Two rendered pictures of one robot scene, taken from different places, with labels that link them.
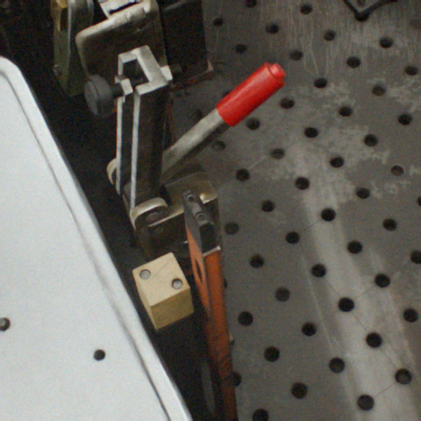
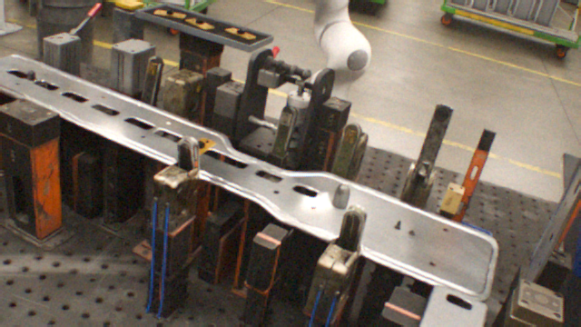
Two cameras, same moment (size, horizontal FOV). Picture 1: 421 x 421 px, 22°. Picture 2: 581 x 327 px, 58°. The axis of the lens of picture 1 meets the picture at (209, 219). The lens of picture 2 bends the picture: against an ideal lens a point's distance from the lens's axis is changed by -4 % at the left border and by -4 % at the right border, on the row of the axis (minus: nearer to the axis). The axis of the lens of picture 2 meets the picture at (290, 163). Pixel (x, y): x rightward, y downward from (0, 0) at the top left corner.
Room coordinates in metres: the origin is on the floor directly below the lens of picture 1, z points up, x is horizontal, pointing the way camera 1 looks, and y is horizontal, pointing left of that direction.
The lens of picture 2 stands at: (-0.03, 1.03, 1.59)
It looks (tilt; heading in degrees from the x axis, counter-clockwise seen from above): 29 degrees down; 309
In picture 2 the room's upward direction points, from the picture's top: 12 degrees clockwise
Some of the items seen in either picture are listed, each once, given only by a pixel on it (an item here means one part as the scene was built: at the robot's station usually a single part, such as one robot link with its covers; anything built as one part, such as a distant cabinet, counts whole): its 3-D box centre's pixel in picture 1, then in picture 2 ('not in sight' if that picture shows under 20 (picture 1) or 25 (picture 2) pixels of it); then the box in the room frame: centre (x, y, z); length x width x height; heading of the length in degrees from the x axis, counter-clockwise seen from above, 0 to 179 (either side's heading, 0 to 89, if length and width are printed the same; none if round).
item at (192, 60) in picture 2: not in sight; (195, 102); (1.12, 0.10, 0.92); 0.10 x 0.08 x 0.45; 19
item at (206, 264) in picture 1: (216, 338); (451, 229); (0.31, 0.01, 0.95); 0.03 x 0.01 x 0.50; 19
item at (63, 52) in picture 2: not in sight; (63, 95); (1.41, 0.38, 0.88); 0.11 x 0.10 x 0.36; 109
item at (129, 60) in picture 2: not in sight; (131, 115); (1.16, 0.29, 0.90); 0.13 x 0.10 x 0.41; 109
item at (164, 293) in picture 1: (179, 357); (430, 255); (0.32, 0.04, 0.88); 0.04 x 0.04 x 0.36; 19
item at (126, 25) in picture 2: not in sight; (126, 78); (1.37, 0.19, 0.92); 0.08 x 0.08 x 0.44; 19
